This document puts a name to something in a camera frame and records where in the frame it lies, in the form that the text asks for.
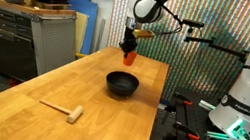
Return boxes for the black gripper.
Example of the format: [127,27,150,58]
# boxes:
[116,25,141,59]

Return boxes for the orange plastic cup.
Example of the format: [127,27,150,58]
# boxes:
[122,49,138,67]

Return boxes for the black bowl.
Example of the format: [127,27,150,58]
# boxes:
[103,69,141,100]

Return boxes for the yellow-green wrist attachment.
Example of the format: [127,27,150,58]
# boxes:
[132,27,156,42]

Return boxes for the grey pole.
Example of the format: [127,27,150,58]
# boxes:
[94,18,107,54]

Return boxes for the tan leaning board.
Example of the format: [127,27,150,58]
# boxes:
[69,11,90,55]

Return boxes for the grey perforated cabinet wooden top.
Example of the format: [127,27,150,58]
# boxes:
[0,0,84,90]

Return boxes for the small wooden mallet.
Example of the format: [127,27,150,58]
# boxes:
[36,98,85,126]

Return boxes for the multicolour patterned backdrop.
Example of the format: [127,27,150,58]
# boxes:
[100,0,250,114]

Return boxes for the short white bar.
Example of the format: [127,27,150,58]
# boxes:
[198,99,218,113]

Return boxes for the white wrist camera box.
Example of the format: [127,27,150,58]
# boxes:
[125,17,138,30]

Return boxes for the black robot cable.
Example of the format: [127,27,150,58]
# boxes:
[143,0,189,40]

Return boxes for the black external camera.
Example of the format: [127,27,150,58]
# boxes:
[181,18,205,30]

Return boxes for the black clamp orange handle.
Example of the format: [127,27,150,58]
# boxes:
[171,120,202,140]
[171,92,195,108]

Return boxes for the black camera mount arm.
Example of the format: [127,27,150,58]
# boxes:
[181,25,250,64]

